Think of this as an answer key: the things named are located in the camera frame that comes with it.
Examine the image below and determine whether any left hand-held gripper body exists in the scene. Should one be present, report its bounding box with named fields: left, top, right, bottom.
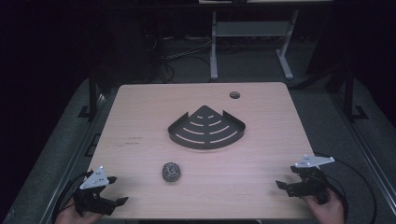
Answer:
left=72, top=165, right=118, bottom=217

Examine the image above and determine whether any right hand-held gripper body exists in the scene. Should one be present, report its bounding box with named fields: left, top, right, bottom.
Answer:
left=286, top=154, right=336, bottom=205

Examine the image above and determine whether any steel wool scrubber ball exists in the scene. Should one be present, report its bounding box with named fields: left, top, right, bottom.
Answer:
left=162, top=161, right=182, bottom=183

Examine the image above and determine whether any black metal corner shelf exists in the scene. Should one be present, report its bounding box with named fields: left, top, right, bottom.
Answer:
left=167, top=105, right=247, bottom=150

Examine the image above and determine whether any person's right hand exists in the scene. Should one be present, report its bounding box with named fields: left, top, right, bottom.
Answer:
left=302, top=188, right=346, bottom=224

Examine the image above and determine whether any person's left hand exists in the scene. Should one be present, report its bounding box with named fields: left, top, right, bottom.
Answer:
left=55, top=199, right=105, bottom=224

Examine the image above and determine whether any aluminium frame rail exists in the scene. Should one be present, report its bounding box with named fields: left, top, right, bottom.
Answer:
left=39, top=91, right=110, bottom=224
left=329, top=91, right=396, bottom=216

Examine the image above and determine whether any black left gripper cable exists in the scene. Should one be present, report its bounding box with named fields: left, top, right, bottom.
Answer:
left=51, top=171, right=94, bottom=224

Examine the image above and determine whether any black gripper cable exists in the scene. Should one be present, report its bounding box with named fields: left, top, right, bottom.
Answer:
left=313, top=151, right=377, bottom=224
left=51, top=171, right=94, bottom=224

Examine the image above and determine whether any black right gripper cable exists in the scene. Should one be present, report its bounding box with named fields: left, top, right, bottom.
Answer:
left=313, top=151, right=377, bottom=224

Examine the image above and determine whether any black metal post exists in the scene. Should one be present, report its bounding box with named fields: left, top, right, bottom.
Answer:
left=342, top=66, right=370, bottom=123
left=78, top=70, right=99, bottom=120

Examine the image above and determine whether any bundle of floor cables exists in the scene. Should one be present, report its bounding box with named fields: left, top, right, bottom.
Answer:
left=143, top=33, right=214, bottom=84

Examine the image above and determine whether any grey metal desk frame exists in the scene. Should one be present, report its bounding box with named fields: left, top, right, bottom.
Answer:
left=209, top=9, right=301, bottom=81

